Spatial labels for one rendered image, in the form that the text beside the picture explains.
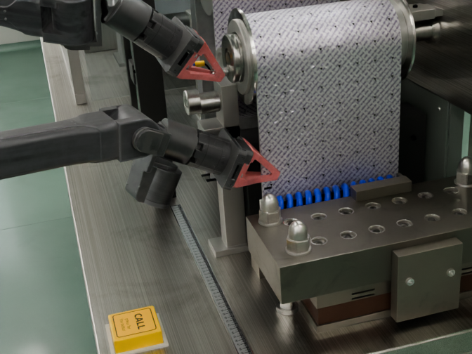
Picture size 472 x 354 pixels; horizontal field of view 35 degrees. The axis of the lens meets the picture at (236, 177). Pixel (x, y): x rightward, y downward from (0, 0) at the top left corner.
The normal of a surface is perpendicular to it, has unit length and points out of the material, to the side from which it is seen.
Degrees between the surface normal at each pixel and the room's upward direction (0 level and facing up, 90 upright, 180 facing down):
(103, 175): 0
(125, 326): 0
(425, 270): 90
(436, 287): 90
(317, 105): 90
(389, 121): 90
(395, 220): 0
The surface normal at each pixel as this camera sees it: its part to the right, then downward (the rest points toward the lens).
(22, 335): -0.07, -0.91
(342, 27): 0.17, -0.27
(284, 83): 0.27, 0.39
